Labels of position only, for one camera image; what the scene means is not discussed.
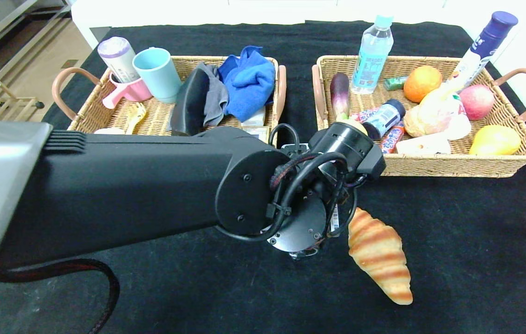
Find red apple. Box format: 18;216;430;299
459;84;495;121

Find purple eggplant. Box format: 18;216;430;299
330;73;351;122

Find yellow pear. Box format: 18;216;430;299
469;125;522;156

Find white yogurt drink bottle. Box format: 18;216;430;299
446;95;472;141

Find yellow lemon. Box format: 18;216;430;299
337;117;369;136

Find beige metal rack with wheels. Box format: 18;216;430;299
0;0;73;122

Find grey cloth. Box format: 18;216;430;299
198;62;230;128

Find clear water bottle blue label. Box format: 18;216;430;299
351;14;394;95

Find blue cloth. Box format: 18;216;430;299
217;45;276;122

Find small jar dark blue lid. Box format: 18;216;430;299
363;98;406;141

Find red white candy roll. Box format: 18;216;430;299
350;108;379;122

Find black leather glasses case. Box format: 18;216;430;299
170;69;211;136

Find striped golden croissant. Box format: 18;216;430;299
348;206;413;305

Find woven wicker basket brown handles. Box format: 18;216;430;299
52;56;287;149
312;55;526;178

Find plain white small box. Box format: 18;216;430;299
241;106;266;127

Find yellow fork green handle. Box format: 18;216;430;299
126;102;147;134

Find round cream puff bread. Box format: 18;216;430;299
403;96;456;138

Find card box blue diamond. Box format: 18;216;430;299
243;126;270;142

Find white bottle purple cap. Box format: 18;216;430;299
447;12;519;89

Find white tumbler lilac lid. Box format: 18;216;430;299
97;36;140;84

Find black table cloth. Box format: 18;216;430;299
0;21;526;334

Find yellow banana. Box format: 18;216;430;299
423;83;463;105

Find orange blue candy roll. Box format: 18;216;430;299
379;125;405;154

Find orange fruit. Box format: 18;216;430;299
403;66;443;103

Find white background table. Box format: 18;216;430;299
71;0;526;51

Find light blue plastic cup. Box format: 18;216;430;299
132;47;184;104

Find pink cup with handle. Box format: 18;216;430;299
102;73;153;109

